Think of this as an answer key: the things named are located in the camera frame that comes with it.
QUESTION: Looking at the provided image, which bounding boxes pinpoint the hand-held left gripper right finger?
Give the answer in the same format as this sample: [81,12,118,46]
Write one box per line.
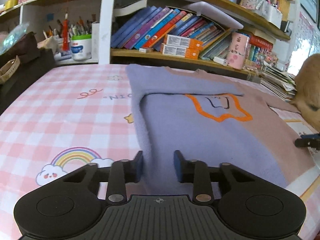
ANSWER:
[174,150,259,203]

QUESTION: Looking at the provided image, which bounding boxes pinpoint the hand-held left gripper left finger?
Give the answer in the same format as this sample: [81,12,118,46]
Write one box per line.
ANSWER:
[61,150,144,203]

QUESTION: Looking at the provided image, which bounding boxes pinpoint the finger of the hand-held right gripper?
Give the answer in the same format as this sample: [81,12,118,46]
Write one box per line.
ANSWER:
[294,133,320,151]

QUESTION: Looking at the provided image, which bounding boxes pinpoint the purple and pink sweater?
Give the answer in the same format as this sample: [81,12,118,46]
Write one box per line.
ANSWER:
[125,64,316,195]

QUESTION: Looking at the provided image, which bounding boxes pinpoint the tan furry plush toy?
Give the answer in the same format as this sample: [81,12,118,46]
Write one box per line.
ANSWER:
[290,54,320,131]

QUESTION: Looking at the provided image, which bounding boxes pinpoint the stack of booklets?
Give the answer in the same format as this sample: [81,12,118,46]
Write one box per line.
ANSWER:
[260,62,298,102]

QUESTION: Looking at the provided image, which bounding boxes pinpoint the pink checked printed table mat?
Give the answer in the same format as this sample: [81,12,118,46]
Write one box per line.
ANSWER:
[0,64,320,240]

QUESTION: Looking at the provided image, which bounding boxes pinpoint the colourful bead ornament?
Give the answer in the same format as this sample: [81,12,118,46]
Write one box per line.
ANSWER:
[260,51,279,67]

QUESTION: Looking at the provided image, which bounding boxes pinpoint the red thick dictionary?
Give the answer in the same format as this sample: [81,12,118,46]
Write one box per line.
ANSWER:
[250,35,274,53]

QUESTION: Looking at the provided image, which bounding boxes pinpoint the wooden bookshelf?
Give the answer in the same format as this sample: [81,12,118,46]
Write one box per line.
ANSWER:
[99,0,297,77]

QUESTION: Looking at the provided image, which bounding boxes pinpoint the pink printed tumbler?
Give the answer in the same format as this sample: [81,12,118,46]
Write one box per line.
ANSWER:
[226,32,250,70]

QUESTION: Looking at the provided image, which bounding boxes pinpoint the black small device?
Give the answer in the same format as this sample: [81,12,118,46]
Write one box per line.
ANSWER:
[280,20,293,37]

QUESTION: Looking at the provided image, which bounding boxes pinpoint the white storage box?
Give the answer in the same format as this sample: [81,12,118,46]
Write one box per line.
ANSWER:
[260,4,283,29]

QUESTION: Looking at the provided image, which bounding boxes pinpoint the white pen cup blue label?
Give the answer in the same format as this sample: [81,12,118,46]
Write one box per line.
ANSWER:
[71,35,92,61]

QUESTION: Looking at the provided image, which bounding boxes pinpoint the row of yellow books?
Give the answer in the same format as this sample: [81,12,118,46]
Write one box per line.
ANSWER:
[275,0,292,33]

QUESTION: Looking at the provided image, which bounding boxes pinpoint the row of colourful children's books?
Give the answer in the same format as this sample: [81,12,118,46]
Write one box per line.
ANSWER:
[111,6,232,60]

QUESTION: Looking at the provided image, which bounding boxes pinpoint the black framed board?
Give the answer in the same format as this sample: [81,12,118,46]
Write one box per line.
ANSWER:
[299,0,320,23]

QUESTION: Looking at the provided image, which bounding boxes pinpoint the bunch of pens and brushes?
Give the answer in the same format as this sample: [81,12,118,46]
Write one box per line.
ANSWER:
[42,17,93,38]

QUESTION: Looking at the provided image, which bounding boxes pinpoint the red tassel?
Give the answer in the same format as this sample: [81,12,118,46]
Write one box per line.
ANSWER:
[62,11,71,52]

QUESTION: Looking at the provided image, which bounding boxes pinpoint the dark brown bag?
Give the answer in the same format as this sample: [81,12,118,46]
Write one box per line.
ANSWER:
[0,31,41,56]

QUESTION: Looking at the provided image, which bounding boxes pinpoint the clear plastic bag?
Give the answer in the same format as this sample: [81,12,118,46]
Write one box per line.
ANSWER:
[0,22,31,53]

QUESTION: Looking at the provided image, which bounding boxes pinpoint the beige strap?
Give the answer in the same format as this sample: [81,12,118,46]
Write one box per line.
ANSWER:
[0,55,21,84]

